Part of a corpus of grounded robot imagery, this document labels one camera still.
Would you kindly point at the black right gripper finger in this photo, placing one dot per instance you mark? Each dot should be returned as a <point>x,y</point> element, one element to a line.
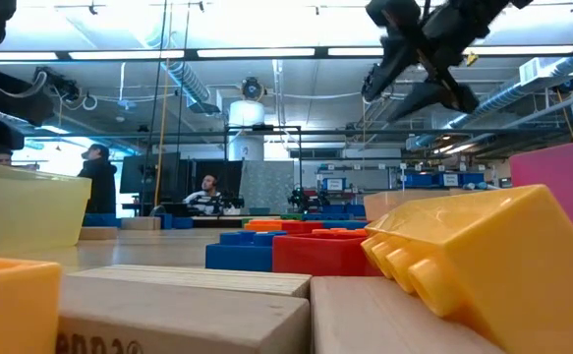
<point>382,74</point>
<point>421,96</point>

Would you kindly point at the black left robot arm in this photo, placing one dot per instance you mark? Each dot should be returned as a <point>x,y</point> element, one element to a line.
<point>1,98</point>

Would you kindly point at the peach plastic bin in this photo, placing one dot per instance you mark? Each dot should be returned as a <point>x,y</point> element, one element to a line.
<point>399,201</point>

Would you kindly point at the small black robot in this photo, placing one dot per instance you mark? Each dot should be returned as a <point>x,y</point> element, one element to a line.
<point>302,199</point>

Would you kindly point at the blue long toy brick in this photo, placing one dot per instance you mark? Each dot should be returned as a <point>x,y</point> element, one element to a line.
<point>326,216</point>
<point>345,224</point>

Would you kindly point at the pink plastic bin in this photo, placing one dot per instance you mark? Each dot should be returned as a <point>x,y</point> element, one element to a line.
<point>561,177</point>

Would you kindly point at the green toy brick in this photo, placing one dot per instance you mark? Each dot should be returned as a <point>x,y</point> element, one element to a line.
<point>292,216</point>

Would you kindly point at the red small toy brick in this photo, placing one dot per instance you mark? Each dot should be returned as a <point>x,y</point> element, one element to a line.
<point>320,253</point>
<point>302,226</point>

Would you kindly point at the black computer monitor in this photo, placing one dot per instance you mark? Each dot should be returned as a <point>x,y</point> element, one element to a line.
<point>227,172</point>
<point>151,172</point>

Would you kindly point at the yellow toy brick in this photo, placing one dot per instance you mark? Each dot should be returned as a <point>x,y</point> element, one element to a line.
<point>502,260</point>

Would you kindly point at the orange long toy brick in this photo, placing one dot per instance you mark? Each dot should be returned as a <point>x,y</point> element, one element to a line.
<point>264,225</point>

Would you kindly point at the long wooden plank block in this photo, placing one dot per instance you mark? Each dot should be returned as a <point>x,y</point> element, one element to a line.
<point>207,277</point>

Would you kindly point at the printed wooden block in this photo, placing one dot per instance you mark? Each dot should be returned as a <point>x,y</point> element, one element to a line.
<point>178,319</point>

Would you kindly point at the yellow plastic bin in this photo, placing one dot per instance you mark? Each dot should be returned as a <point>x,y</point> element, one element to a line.
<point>25,211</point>

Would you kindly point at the silver ventilation duct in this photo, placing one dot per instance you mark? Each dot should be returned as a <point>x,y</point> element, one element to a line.
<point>190,86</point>
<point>527,83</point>

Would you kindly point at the white round duct column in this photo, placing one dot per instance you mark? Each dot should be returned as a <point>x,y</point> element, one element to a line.
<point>246,128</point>

